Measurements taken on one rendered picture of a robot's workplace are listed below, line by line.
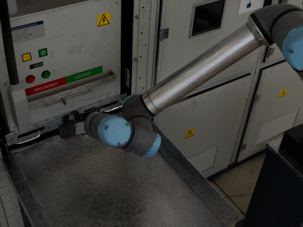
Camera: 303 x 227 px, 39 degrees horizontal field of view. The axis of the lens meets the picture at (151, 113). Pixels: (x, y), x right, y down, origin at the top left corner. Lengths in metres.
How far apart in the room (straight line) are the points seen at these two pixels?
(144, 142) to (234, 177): 1.55
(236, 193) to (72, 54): 1.52
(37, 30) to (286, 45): 0.82
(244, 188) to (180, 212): 1.28
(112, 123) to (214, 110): 1.07
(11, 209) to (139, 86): 0.77
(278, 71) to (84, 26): 1.26
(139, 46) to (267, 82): 0.98
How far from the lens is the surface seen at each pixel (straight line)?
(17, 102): 1.51
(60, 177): 1.64
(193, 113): 2.16
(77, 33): 1.59
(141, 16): 1.65
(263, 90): 2.49
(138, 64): 1.76
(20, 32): 1.50
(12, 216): 2.03
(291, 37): 1.22
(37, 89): 1.65
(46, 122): 1.75
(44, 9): 1.51
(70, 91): 1.66
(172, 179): 1.63
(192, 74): 1.37
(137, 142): 1.33
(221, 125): 2.40
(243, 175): 2.85
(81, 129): 1.45
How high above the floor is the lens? 2.09
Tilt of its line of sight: 41 degrees down
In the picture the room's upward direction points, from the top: 4 degrees clockwise
